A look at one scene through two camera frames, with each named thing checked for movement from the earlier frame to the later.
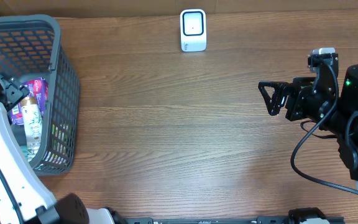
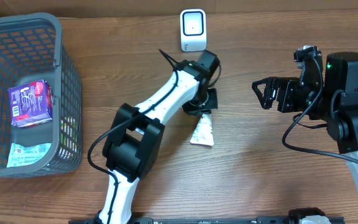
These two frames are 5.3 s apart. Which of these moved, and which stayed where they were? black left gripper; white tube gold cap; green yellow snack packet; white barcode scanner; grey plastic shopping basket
Moved: green yellow snack packet; white tube gold cap; black left gripper
Stayed: white barcode scanner; grey plastic shopping basket
